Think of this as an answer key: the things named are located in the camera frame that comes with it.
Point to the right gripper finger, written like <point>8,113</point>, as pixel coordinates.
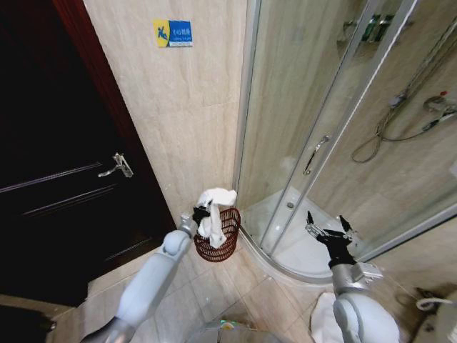
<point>347,228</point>
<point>313,228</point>

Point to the white used towel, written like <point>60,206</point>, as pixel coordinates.
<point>216,214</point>

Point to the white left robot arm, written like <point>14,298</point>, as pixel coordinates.
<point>153,278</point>

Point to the white towel on floor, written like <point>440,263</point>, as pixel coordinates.
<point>323,318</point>

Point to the white shower tray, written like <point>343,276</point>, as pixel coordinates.
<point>296,253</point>

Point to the chrome shower mixer tap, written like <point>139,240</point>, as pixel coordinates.
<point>439,105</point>

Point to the dark wooden door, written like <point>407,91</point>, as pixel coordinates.
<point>53,160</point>

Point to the yellow blue warning sign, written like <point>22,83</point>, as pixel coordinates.
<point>173,33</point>

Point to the shower shelf with bottles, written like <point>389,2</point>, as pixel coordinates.
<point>373,26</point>

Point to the dark low object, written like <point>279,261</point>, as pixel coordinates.
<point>25,323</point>

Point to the glass shower enclosure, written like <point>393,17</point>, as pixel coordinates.
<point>321,107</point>

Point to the red-brown door frame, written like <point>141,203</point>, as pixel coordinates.
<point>107,82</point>

